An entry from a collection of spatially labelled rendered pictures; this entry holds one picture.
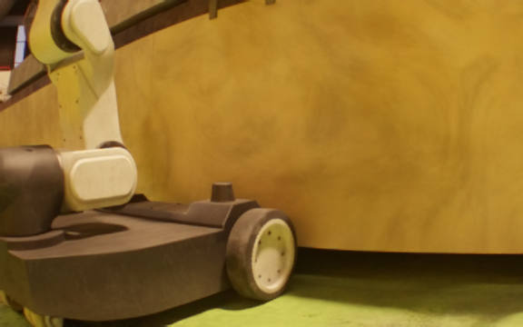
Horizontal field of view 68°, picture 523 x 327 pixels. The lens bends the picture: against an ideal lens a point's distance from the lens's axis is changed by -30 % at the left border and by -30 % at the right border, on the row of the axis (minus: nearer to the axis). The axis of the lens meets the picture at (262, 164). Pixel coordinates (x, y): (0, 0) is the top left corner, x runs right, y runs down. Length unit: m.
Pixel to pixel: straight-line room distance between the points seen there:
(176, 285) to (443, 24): 0.74
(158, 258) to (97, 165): 0.21
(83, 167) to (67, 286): 0.25
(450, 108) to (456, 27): 0.18
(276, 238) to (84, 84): 0.52
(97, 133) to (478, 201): 0.78
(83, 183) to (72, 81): 0.22
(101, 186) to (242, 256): 0.30
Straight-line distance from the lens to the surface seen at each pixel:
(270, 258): 1.06
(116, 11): 1.91
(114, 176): 0.96
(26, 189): 0.85
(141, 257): 0.85
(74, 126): 1.00
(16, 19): 14.03
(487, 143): 0.95
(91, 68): 0.95
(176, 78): 1.48
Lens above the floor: 0.34
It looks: 3 degrees down
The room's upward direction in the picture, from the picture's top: 3 degrees counter-clockwise
